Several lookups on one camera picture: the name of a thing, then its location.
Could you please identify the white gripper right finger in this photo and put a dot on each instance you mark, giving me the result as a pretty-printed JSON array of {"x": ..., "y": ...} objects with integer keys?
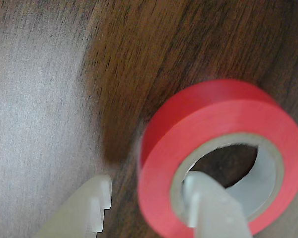
[{"x": 213, "y": 213}]

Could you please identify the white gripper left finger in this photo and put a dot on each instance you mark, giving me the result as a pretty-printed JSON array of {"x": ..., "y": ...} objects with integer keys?
[{"x": 84, "y": 208}]

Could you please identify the red tape roll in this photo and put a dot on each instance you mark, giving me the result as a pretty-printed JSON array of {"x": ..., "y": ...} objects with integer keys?
[{"x": 213, "y": 119}]

